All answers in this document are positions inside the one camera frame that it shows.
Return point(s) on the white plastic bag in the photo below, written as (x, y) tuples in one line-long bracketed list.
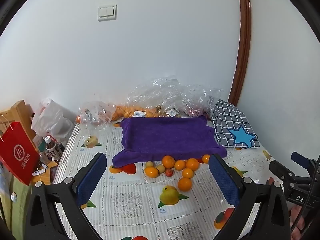
[(52, 122)]

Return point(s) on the small yellow-green fruit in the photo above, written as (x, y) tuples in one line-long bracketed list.
[(160, 168), (149, 164)]

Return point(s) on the grey checked pillow, blue star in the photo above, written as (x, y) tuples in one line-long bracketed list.
[(225, 120)]

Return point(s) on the small red fruit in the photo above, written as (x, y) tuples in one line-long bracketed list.
[(169, 172)]

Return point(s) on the purple towel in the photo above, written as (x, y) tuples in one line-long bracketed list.
[(170, 135)]

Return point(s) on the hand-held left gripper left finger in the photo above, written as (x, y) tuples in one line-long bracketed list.
[(91, 180)]

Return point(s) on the dark drink bottle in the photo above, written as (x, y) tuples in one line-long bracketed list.
[(53, 150)]

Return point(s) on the wooden furniture frame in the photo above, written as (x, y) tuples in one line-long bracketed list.
[(20, 110)]

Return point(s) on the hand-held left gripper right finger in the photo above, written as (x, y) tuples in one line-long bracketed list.
[(223, 180)]

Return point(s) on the brown wooden door frame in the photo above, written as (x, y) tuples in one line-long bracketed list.
[(243, 42)]

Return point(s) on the clear plastic bag of oranges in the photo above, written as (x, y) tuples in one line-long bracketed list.
[(150, 95)]

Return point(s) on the small white tube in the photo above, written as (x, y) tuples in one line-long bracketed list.
[(40, 172)]

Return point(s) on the red paper bag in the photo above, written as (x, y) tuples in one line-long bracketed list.
[(17, 155)]

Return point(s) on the fruit-print tablecloth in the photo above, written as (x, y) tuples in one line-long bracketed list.
[(125, 187)]

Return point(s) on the person's right hand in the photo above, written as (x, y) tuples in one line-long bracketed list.
[(297, 218)]

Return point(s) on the clear bag of red fruit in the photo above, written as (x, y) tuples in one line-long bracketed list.
[(197, 100)]

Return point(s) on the white light switch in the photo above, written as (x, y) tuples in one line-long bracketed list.
[(107, 12)]

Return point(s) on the green cloth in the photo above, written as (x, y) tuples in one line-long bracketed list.
[(17, 217)]

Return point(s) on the white barcode label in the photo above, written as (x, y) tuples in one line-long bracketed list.
[(172, 112), (139, 114)]

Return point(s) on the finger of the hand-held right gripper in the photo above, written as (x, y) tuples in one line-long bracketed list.
[(280, 170), (300, 158)]

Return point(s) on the small orange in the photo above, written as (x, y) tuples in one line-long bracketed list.
[(206, 158)]

